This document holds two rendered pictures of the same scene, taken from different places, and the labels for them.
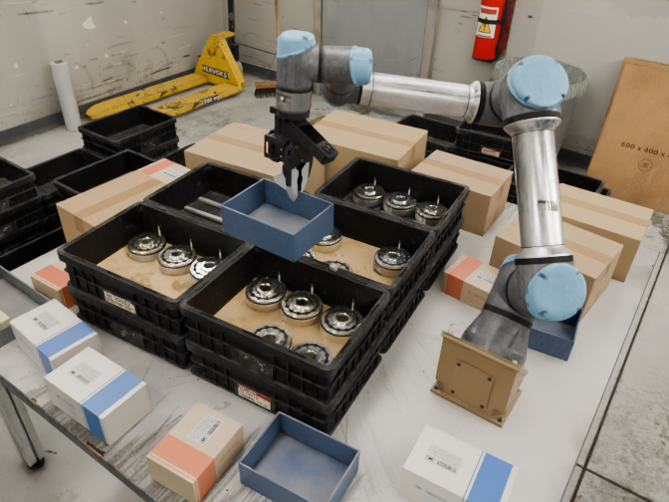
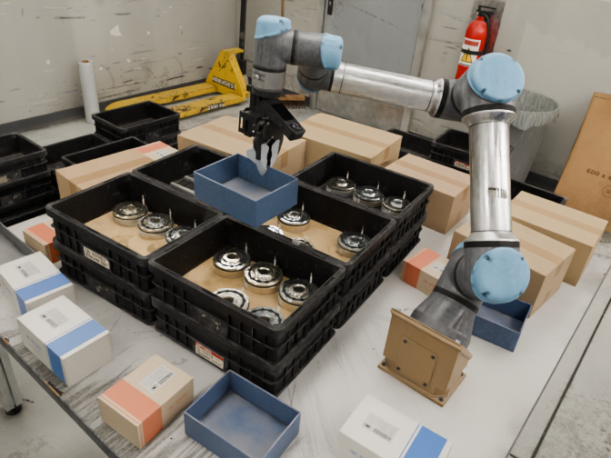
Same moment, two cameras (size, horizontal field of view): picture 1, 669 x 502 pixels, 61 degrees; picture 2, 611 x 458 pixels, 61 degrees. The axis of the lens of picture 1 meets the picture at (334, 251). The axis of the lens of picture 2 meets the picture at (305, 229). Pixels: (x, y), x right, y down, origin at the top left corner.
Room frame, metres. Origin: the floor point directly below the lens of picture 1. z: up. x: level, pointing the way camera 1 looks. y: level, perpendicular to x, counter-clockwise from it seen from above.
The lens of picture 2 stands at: (-0.01, -0.08, 1.69)
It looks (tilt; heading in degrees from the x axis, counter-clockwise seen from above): 32 degrees down; 3
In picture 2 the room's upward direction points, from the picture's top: 6 degrees clockwise
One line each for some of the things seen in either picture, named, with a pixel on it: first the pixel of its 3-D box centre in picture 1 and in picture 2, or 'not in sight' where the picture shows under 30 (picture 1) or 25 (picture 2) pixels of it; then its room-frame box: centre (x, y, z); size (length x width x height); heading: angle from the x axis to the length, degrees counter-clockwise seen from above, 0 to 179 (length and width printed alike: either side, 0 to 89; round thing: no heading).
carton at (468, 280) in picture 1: (476, 283); (433, 273); (1.34, -0.42, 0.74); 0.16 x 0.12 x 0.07; 51
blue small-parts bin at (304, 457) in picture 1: (300, 466); (242, 423); (0.71, 0.05, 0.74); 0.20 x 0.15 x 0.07; 63
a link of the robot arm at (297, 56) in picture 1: (297, 61); (273, 44); (1.17, 0.09, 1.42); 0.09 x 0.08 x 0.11; 94
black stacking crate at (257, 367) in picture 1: (287, 318); (247, 284); (1.01, 0.10, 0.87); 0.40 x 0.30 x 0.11; 62
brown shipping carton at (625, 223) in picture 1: (590, 230); (546, 235); (1.60, -0.84, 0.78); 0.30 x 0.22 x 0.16; 58
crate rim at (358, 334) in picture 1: (287, 301); (248, 268); (1.01, 0.10, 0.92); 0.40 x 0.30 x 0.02; 62
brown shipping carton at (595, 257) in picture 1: (553, 262); (506, 260); (1.41, -0.66, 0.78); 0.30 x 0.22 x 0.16; 50
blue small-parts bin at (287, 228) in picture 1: (278, 217); (245, 187); (1.08, 0.13, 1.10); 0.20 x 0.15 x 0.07; 58
